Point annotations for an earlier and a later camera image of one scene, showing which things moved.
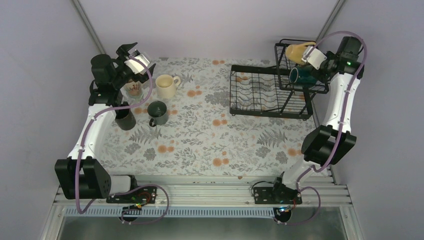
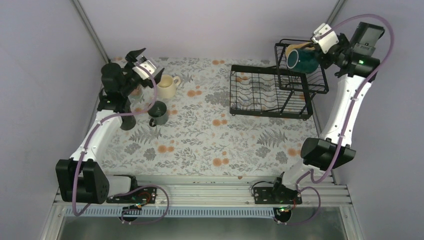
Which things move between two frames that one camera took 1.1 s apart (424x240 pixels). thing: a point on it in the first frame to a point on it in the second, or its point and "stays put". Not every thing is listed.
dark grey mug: (158, 110) stays put
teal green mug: (303, 74) to (302, 60)
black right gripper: (321, 78) to (325, 63)
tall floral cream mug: (132, 91) stays put
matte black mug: (124, 118) stays put
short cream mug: (166, 85) stays put
